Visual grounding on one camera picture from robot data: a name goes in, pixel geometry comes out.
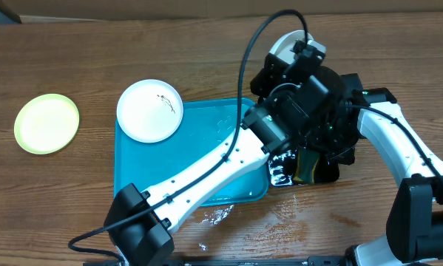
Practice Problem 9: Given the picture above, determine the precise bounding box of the white plate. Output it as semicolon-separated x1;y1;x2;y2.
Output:
116;79;184;143
268;30;305;64

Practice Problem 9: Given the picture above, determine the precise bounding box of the green yellow sponge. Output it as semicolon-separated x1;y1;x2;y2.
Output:
292;148;319;185

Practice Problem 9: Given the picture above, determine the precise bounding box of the yellow green rimmed plate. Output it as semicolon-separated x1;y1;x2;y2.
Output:
13;94;80;155

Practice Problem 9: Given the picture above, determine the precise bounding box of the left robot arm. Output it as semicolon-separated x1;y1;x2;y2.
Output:
104;54;321;265

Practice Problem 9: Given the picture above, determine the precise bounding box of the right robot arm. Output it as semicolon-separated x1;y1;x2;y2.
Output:
302;88;443;265

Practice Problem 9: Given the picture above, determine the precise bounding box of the black rectangular tray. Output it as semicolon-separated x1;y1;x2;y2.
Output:
257;92;341;188

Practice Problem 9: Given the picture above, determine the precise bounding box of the teal plastic tray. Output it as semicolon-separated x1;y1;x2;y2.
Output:
114;98;269;207

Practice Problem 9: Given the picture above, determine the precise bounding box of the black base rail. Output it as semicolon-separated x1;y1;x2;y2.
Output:
161;256;354;266

